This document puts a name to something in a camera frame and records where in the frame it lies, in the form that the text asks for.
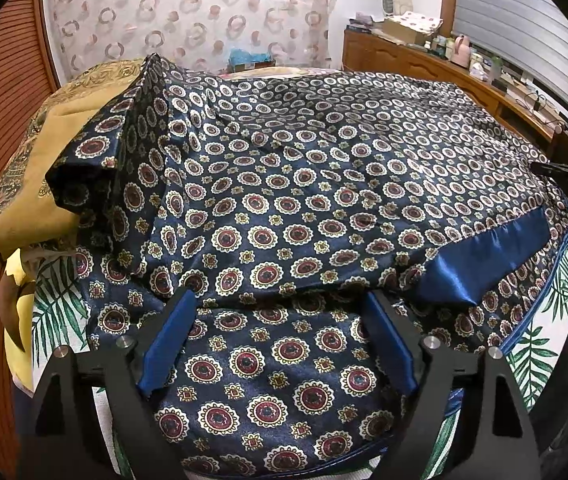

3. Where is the pink kettle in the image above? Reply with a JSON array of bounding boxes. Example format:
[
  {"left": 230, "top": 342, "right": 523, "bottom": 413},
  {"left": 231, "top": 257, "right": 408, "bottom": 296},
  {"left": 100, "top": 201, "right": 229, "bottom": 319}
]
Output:
[{"left": 451, "top": 35, "right": 472, "bottom": 70}]

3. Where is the long wooden sideboard cabinet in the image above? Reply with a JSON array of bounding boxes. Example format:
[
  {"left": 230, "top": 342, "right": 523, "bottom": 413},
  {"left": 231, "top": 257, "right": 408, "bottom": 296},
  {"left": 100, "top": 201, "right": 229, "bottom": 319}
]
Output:
[{"left": 342, "top": 29, "right": 561, "bottom": 159}]

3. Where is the grey roller window blind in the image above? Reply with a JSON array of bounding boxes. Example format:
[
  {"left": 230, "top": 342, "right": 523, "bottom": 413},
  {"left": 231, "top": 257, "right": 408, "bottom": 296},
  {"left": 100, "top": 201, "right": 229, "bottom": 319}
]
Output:
[{"left": 453, "top": 0, "right": 568, "bottom": 104}]

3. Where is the small grey desk fan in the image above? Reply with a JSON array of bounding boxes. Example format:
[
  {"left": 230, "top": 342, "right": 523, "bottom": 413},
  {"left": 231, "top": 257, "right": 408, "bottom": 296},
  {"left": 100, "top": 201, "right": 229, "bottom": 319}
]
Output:
[{"left": 382, "top": 0, "right": 395, "bottom": 16}]

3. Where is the blue cloth on box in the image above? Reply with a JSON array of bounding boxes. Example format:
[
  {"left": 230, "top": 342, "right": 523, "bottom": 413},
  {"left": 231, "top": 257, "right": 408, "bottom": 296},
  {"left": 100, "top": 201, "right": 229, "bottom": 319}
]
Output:
[{"left": 228, "top": 49, "right": 274, "bottom": 73}]

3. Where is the palm leaf white blanket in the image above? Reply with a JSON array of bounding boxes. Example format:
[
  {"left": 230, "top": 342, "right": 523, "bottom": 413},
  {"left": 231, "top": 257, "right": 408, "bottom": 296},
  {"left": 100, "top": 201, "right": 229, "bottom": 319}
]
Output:
[{"left": 28, "top": 228, "right": 568, "bottom": 480}]

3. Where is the circle patterned lace curtain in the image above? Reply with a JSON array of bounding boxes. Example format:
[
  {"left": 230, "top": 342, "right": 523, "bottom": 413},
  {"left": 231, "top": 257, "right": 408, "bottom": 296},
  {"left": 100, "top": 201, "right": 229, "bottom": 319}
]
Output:
[{"left": 44, "top": 0, "right": 336, "bottom": 80}]

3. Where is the yellow patterned pillow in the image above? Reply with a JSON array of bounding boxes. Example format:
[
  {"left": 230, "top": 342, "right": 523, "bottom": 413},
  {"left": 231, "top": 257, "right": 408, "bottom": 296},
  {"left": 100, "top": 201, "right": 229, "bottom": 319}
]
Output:
[{"left": 0, "top": 58, "right": 143, "bottom": 257}]

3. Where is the navy patterned satin garment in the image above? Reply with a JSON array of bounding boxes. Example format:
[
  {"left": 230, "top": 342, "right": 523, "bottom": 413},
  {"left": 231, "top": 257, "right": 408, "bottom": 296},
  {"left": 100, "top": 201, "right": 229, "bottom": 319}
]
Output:
[{"left": 46, "top": 55, "right": 568, "bottom": 479}]

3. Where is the cardboard box with floral cloth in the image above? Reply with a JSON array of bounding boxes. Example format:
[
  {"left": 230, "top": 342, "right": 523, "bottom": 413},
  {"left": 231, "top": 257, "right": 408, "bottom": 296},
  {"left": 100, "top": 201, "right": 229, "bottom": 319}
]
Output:
[{"left": 380, "top": 11, "right": 442, "bottom": 44}]

